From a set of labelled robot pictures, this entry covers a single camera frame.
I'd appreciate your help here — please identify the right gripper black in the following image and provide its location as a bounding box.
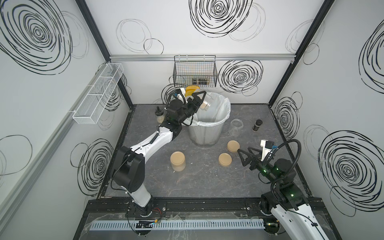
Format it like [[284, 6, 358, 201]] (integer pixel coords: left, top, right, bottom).
[[238, 146, 281, 188]]

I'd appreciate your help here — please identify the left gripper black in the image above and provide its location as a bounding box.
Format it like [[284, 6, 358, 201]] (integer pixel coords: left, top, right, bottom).
[[175, 92, 204, 127]]

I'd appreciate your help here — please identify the glass rice jar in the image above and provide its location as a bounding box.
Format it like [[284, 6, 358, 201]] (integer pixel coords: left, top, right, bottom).
[[229, 119, 244, 137]]

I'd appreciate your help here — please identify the rice jar tan lid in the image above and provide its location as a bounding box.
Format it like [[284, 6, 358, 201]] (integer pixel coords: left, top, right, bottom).
[[200, 92, 220, 111], [170, 152, 186, 172]]

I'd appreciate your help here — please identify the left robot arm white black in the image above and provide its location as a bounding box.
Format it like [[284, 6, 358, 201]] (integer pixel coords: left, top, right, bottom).
[[111, 89, 208, 210]]

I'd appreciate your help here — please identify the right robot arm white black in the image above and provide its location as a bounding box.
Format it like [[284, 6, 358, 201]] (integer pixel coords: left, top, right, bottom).
[[238, 147, 328, 240]]

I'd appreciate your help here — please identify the yellow toast slice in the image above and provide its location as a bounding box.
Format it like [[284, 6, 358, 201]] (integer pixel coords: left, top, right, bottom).
[[185, 85, 200, 98]]

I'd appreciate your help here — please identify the dark bottle in basket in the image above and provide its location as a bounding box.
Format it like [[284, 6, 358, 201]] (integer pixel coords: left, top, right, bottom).
[[192, 79, 210, 86]]

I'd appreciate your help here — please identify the small dark spice bottle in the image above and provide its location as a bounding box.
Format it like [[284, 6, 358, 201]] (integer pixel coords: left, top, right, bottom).
[[252, 119, 263, 132]]

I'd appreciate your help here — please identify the small bottle black pump top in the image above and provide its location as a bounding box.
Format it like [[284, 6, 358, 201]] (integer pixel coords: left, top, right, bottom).
[[155, 106, 166, 124]]

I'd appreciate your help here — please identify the white plastic bin liner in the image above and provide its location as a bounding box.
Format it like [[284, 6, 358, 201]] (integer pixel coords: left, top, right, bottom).
[[184, 94, 231, 126]]

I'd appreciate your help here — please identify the metal mesh trash bin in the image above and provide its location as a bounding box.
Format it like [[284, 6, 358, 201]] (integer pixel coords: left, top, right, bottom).
[[188, 121, 225, 148]]

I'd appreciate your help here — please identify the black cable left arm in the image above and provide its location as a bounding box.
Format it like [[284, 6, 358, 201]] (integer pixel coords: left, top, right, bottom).
[[164, 88, 184, 109]]

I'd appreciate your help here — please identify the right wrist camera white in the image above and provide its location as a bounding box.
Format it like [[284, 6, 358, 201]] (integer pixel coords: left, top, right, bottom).
[[261, 140, 275, 162]]

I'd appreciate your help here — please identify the black wire wall basket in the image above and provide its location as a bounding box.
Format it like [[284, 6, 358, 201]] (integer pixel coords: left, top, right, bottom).
[[173, 60, 218, 88]]

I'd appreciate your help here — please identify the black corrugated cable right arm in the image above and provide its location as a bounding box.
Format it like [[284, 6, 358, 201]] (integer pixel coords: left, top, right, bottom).
[[263, 138, 302, 205]]

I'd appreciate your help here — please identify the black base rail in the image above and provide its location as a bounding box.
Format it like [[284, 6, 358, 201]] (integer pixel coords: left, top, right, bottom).
[[83, 197, 267, 218]]

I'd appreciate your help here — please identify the aluminium wall rail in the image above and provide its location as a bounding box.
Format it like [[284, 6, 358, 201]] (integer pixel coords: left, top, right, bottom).
[[110, 54, 296, 62]]

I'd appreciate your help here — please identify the white mesh wall shelf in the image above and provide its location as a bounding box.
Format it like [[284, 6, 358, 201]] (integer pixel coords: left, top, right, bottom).
[[73, 63, 124, 125]]

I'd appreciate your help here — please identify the white slotted cable duct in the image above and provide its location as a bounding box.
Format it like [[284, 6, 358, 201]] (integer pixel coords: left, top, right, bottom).
[[89, 219, 265, 231]]

